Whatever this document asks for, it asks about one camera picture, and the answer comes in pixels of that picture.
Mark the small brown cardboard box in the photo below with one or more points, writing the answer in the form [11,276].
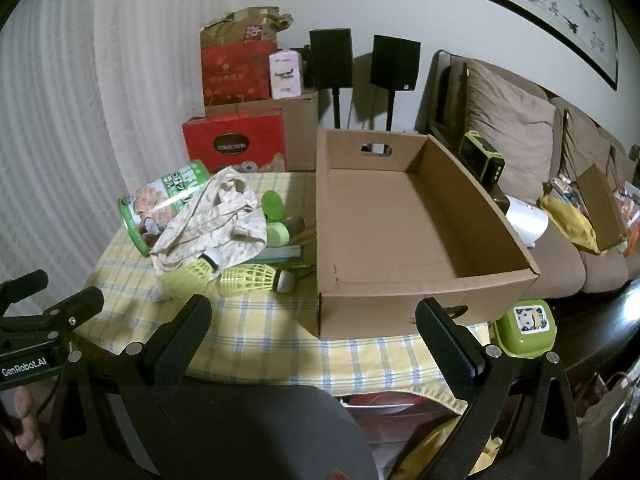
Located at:
[602,205]

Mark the black speaker stand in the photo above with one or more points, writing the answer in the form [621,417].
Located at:
[337,107]
[389,110]

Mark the yellow cloth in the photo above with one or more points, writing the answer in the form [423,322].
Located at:
[570,222]

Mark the red gift bag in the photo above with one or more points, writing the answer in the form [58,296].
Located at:
[235,75]

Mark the red gift box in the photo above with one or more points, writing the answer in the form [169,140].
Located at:
[210,137]

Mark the green and black device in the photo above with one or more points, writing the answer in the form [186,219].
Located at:
[482,157]

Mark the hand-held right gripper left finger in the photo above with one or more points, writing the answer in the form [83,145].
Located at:
[182,337]

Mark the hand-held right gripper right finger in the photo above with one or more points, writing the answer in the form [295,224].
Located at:
[450,347]

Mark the person's left hand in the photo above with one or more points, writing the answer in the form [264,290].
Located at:
[25,427]

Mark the closed brown cardboard box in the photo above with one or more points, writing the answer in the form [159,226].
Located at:
[300,130]

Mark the grey chair back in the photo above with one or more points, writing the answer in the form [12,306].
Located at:
[270,435]

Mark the small brown sofa cushion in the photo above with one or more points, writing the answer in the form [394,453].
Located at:
[582,145]

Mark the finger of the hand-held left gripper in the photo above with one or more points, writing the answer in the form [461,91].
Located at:
[75,306]
[25,287]

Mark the large brown sofa cushion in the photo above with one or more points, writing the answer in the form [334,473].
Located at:
[510,115]

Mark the green lunch box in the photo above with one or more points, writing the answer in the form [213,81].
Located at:
[522,332]

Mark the patterned cream cloth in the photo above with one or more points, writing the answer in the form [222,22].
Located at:
[215,220]

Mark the brown sofa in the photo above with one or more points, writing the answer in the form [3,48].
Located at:
[560,260]

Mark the bright green plastic piece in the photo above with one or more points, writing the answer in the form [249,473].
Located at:
[272,203]

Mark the white curtain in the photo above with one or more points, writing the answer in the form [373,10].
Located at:
[55,135]

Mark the pink tissue pack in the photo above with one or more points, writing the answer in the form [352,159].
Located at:
[286,75]

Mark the white cylinder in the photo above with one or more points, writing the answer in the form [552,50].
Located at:
[525,220]

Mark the black speaker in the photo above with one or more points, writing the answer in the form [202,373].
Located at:
[395,62]
[330,57]

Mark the crumpled brown paper bag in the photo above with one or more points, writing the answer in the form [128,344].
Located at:
[225,30]

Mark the yellow checked tablecloth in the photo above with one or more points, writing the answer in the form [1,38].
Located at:
[260,340]

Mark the beige paper bag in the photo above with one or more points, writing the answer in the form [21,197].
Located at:
[607,410]

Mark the green snack tin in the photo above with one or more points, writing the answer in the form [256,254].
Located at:
[150,200]

